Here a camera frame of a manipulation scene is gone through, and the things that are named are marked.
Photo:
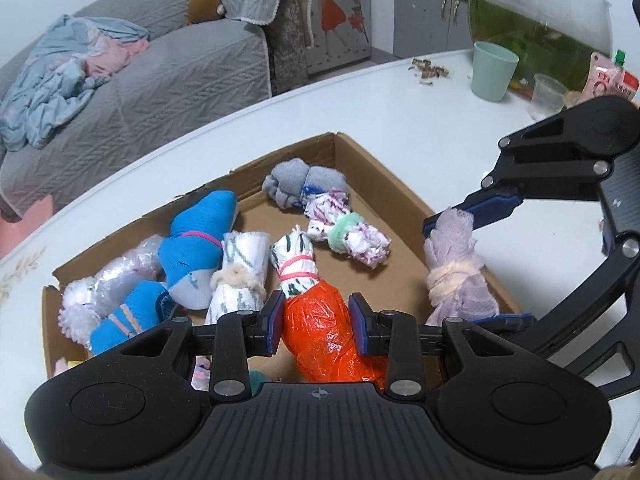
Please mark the blue bundle with pink band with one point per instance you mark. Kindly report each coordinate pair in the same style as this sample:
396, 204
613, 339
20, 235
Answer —
197, 245

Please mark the light blue blanket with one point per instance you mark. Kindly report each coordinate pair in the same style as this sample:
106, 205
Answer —
50, 85

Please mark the white bundle with tan band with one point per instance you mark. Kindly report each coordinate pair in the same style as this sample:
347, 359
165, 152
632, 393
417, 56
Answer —
240, 270

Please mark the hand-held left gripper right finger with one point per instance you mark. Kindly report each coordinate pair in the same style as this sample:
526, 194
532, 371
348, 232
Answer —
357, 322

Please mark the lavender mesh cloth bundle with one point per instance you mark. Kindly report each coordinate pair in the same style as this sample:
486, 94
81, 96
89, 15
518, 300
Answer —
455, 270

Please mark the blue bundle with tan band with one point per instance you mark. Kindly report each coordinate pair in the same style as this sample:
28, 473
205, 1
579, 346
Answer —
130, 315

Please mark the grey sock bundle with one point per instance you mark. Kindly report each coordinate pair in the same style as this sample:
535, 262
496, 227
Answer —
295, 180

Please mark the orange plastic bag bundle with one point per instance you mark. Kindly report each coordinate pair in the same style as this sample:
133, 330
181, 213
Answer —
320, 320

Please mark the grey cabinet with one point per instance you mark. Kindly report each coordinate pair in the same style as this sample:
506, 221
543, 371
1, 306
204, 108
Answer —
430, 5

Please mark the mint green cup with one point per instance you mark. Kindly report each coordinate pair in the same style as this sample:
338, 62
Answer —
494, 72

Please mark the pink plastic stool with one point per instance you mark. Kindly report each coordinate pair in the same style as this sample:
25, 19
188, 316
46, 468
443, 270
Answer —
25, 230

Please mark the small pink white bundle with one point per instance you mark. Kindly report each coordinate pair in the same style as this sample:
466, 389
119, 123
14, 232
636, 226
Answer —
201, 375

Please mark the pile of seed shells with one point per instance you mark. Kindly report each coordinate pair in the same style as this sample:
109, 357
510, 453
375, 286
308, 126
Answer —
427, 71

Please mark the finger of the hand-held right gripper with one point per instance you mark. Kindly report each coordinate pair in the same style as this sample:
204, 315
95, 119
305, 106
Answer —
495, 210
505, 321

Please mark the glass fish tank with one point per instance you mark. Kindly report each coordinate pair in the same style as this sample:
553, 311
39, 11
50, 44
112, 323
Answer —
545, 20

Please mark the shallow cardboard box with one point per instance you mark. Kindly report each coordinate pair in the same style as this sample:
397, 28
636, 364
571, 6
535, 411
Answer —
400, 240

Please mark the purple-print bundle with green scrunchie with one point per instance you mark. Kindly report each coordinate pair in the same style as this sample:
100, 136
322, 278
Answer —
350, 230

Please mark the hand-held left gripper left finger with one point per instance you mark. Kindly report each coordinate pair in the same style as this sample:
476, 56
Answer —
275, 320

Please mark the grey panel with figure sticker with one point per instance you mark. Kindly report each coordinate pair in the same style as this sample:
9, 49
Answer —
337, 15

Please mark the bubble wrap fluffy bundle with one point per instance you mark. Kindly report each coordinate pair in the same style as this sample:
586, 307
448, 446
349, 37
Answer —
115, 275

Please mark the clear plastic cup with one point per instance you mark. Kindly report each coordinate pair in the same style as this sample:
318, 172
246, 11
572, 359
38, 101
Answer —
547, 96

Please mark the grey quilted sofa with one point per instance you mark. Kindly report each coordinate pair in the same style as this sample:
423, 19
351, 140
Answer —
165, 95

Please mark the pink snack pouch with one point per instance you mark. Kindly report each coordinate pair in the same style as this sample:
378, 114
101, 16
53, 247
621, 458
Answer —
610, 82

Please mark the pink cloth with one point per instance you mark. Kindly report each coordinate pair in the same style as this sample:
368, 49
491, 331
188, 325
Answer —
117, 57

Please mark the brown plush toy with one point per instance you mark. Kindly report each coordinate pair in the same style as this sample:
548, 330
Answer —
204, 9

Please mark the dark teal cloth bundle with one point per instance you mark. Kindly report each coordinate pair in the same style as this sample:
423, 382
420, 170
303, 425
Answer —
257, 382

